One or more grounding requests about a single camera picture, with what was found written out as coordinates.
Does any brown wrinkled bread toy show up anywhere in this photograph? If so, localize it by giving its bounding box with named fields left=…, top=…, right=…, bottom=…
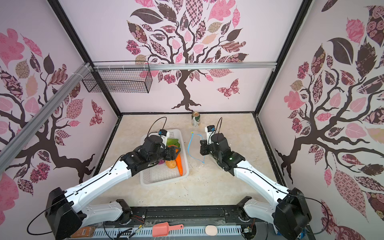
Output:
left=165, top=160, right=177, bottom=169

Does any white plastic perforated basket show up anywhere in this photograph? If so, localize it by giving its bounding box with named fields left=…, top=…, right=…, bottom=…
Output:
left=140, top=129, right=190, bottom=187

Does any clear zip top bag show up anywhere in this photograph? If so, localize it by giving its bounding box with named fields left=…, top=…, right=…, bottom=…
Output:
left=187, top=131, right=215, bottom=170

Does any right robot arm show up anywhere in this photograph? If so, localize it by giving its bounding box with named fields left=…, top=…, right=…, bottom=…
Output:
left=200, top=133, right=312, bottom=240

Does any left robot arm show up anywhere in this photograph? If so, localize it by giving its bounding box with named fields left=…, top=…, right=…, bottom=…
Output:
left=45, top=135, right=181, bottom=240

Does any green lettuce toy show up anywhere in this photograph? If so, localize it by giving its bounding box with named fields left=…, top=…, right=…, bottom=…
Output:
left=167, top=138, right=181, bottom=148

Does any orange carrot toy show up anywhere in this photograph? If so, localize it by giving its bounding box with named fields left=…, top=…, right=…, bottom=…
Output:
left=175, top=155, right=184, bottom=176

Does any green beverage can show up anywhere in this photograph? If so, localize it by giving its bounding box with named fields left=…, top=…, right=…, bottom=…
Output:
left=192, top=112, right=201, bottom=127

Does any pink plastic scoop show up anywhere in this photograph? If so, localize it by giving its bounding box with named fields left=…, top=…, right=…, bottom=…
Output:
left=152, top=222, right=184, bottom=238

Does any beige oval sponge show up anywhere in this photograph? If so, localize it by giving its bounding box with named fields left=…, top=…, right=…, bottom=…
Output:
left=205, top=225, right=218, bottom=236

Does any brown sauce bottle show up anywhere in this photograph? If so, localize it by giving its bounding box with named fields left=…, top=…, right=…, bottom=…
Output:
left=71, top=226, right=96, bottom=238

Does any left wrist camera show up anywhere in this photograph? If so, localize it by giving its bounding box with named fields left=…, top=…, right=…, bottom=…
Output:
left=158, top=129, right=170, bottom=147

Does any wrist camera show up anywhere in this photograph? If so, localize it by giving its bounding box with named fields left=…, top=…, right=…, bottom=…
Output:
left=205, top=125, right=216, bottom=145
left=158, top=129, right=170, bottom=147

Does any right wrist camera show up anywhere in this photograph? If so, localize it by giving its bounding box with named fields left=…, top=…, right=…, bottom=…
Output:
left=205, top=125, right=216, bottom=145

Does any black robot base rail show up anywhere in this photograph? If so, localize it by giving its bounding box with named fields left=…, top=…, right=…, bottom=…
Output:
left=55, top=203, right=316, bottom=240

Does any black wire wall basket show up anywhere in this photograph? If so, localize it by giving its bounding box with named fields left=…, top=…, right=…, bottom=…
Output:
left=82, top=60, right=153, bottom=94

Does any white slotted cable duct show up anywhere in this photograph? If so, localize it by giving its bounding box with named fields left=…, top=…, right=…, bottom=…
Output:
left=92, top=225, right=243, bottom=239

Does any aluminium rail back wall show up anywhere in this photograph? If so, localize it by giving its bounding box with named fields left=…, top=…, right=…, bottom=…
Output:
left=93, top=62, right=277, bottom=71

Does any aluminium rail wall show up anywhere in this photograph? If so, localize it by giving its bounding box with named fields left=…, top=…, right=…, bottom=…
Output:
left=1, top=63, right=92, bottom=173
left=93, top=62, right=277, bottom=71

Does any aluminium rail left wall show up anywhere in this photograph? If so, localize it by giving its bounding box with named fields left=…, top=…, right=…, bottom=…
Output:
left=1, top=63, right=92, bottom=173

